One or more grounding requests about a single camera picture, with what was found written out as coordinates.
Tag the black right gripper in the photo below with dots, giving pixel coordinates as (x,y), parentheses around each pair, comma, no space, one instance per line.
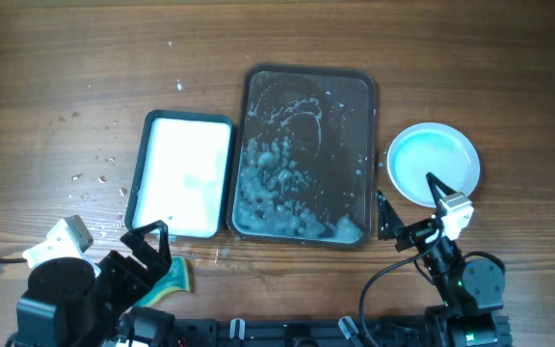
(389,223)

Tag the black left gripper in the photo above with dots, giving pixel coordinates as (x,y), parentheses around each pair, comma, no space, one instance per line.
(142,279)

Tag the green yellow scrubbing sponge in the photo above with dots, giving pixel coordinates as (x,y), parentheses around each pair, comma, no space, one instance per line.
(177,279)

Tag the grey plate with blue stain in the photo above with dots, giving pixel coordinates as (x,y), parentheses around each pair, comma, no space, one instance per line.
(435,148)

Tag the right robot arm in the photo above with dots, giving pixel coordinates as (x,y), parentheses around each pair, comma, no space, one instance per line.
(470,286)

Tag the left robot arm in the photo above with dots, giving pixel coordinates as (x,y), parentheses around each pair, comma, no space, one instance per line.
(67,304)

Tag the small dark soapy water tray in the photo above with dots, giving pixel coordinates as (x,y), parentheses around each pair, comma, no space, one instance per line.
(182,173)

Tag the large dark brown tray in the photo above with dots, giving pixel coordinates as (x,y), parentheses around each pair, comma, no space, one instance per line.
(303,165)

